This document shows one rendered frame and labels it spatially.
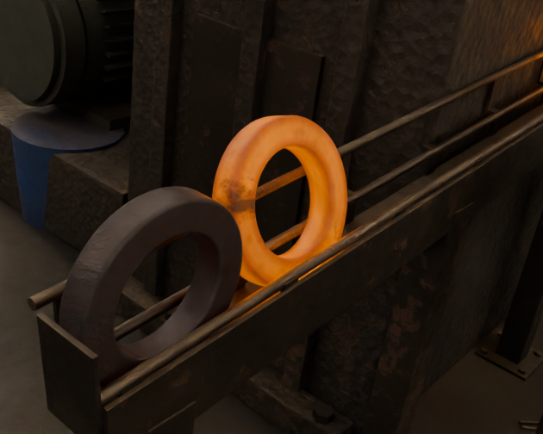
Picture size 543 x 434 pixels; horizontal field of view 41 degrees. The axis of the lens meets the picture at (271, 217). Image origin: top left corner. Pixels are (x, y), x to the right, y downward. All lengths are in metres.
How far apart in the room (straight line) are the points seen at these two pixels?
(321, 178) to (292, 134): 0.08
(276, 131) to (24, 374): 1.00
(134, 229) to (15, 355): 1.11
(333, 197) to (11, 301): 1.13
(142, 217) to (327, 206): 0.30
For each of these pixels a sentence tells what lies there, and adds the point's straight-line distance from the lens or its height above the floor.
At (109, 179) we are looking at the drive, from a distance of 1.83.
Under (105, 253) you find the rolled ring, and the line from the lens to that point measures 0.58.
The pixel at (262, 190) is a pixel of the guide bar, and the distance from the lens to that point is 0.80.
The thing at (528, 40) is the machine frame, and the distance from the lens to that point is 1.36.
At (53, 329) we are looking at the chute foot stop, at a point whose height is 0.67.
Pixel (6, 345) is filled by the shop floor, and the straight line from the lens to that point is 1.70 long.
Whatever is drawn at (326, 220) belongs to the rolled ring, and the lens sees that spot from 0.83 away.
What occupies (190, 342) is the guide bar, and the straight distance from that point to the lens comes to 0.67.
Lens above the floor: 1.04
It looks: 28 degrees down
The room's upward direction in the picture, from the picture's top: 8 degrees clockwise
